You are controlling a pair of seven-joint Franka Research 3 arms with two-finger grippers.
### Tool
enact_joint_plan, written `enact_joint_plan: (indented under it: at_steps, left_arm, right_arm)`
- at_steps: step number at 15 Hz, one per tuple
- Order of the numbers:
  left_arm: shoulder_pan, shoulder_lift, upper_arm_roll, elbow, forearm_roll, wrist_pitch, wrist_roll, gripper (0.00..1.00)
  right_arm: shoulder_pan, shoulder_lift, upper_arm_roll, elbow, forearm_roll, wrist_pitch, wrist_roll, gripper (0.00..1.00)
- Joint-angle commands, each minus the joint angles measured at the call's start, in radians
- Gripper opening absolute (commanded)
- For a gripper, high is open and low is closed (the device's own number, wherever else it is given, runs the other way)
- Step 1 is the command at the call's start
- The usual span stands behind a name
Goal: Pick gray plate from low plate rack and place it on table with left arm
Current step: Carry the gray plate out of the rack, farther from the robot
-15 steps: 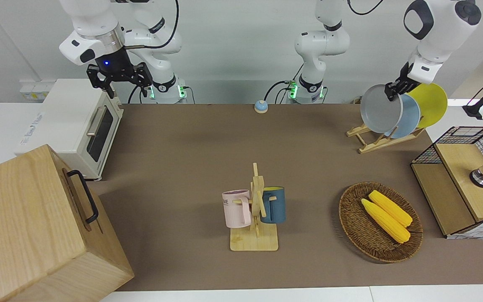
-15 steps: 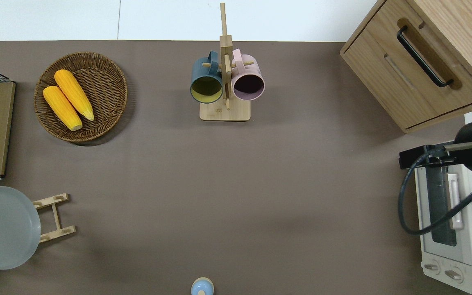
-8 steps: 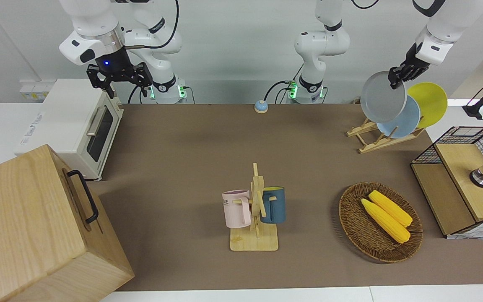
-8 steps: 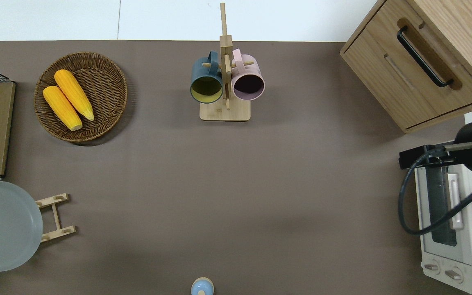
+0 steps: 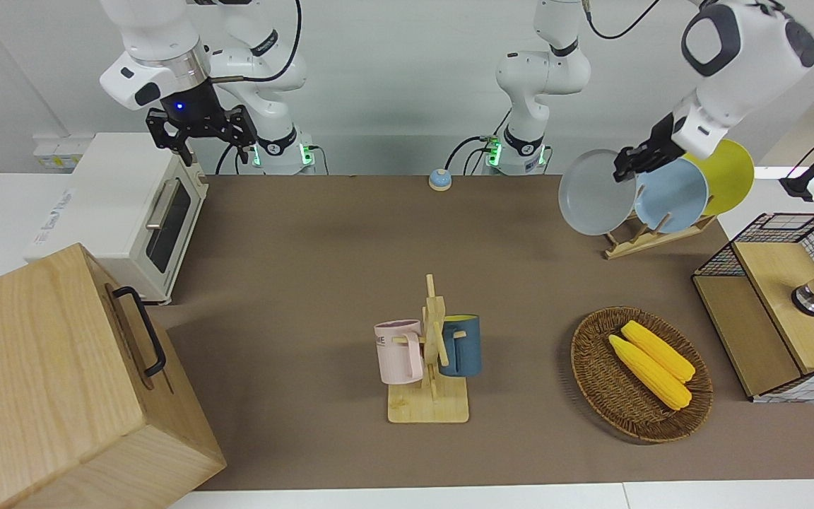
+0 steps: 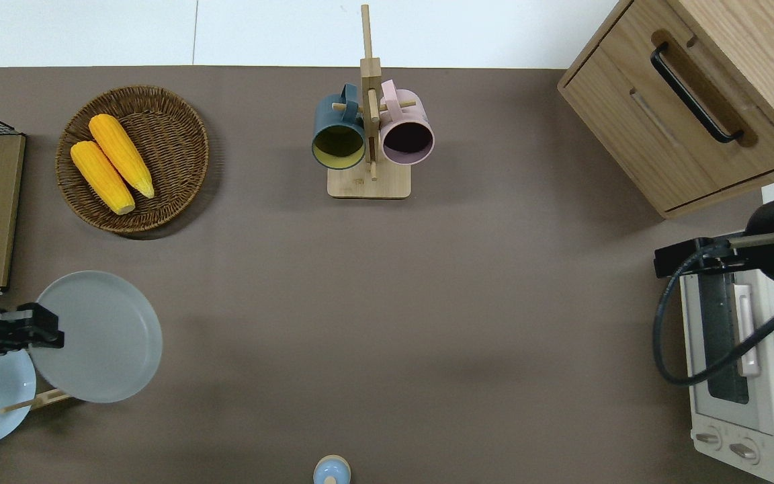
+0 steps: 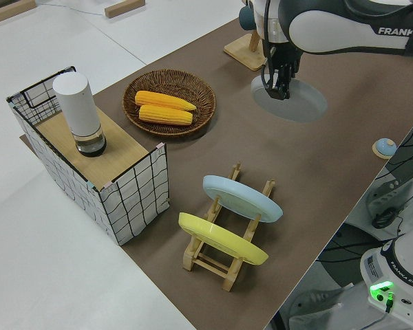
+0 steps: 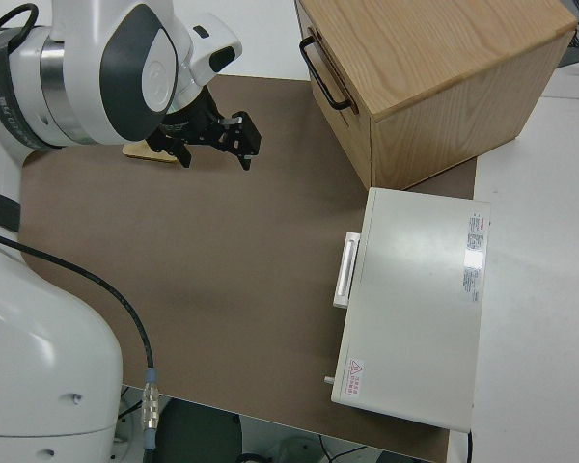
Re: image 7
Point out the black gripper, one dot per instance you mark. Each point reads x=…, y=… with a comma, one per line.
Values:
x=287, y=55

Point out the gray round plate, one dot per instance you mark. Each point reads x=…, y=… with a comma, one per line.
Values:
x=303, y=104

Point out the black plug at arm base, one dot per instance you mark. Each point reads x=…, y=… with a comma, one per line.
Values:
x=389, y=302

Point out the white Franka arm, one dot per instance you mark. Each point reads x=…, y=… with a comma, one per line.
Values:
x=330, y=27

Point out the light blue round plate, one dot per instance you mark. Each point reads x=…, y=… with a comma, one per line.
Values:
x=242, y=199

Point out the yellow round plate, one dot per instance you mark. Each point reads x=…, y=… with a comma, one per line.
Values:
x=220, y=240

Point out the low wooden plate rack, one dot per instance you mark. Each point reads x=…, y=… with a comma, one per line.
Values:
x=211, y=266

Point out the wooden mug tree stand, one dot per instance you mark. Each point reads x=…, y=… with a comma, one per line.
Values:
x=244, y=53

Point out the dark blue mug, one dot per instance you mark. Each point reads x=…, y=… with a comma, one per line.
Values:
x=246, y=19

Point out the brown wicker basket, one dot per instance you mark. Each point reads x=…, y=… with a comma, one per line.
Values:
x=196, y=93

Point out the short yellow corn cob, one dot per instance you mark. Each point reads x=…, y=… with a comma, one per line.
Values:
x=165, y=115

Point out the long yellow corn cob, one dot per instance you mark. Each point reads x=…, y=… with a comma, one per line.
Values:
x=161, y=99

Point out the blue service bell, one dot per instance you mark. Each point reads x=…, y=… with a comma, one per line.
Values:
x=385, y=146

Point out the pink plastic clip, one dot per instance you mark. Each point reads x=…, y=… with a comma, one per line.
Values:
x=109, y=186
x=160, y=148

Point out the white power strip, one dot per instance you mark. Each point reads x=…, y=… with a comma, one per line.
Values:
x=390, y=197

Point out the light wooden board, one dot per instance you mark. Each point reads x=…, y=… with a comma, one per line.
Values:
x=120, y=144

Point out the short wooden block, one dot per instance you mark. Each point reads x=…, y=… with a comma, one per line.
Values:
x=124, y=8

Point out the white cylindrical dispenser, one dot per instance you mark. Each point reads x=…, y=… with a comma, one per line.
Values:
x=77, y=103

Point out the blue plastic clip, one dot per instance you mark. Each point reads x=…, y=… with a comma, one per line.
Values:
x=90, y=185

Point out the long wooden block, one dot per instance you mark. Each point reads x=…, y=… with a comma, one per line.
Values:
x=10, y=10

